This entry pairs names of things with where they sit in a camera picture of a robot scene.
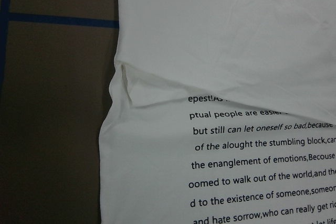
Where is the white printed t-shirt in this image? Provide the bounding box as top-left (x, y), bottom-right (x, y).
top-left (99, 0), bottom-right (335, 223)

